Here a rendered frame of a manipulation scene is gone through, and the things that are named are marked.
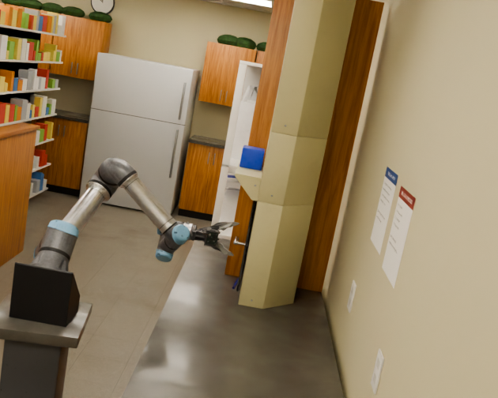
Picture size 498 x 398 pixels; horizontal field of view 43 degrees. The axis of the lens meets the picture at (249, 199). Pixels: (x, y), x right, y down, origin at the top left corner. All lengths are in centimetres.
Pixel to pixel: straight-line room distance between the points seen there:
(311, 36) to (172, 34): 575
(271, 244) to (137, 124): 514
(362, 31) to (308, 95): 52
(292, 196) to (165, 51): 577
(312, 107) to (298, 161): 23
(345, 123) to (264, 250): 73
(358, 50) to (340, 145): 45
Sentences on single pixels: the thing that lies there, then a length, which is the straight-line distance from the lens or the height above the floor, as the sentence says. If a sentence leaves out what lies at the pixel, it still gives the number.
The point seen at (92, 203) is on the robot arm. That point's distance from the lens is 270.
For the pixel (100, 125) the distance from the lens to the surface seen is 780.
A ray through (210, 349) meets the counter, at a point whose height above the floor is 94.
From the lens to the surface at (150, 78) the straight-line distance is 764.
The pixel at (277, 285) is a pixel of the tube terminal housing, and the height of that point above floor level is 104.
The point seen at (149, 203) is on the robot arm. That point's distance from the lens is 265.
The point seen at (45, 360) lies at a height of 81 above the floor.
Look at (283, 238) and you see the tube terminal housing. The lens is 274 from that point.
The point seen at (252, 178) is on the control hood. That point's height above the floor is 150.
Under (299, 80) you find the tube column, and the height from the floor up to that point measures 193.
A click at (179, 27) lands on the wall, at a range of 828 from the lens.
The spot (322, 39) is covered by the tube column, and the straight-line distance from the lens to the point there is 266.
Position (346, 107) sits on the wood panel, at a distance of 301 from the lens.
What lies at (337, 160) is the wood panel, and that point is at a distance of 303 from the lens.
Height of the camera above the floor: 195
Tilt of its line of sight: 12 degrees down
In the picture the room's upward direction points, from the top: 11 degrees clockwise
